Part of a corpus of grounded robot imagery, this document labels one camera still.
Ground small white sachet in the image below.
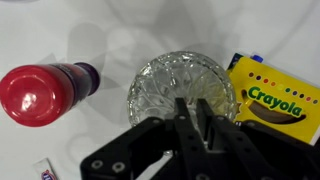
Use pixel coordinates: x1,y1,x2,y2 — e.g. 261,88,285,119
32,157,63,180

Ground clear glass bowl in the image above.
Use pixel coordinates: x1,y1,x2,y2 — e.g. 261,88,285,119
133,54,233,121

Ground purple bottle with red cap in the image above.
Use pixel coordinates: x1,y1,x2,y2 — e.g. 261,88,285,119
0,61,101,128

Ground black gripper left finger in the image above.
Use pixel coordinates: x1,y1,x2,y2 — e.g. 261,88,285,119
79,97,204,180

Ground yellow Crayola markers box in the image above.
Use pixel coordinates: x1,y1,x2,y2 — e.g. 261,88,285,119
225,52,320,146

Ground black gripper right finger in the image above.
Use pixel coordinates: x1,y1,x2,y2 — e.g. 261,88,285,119
196,98,320,180

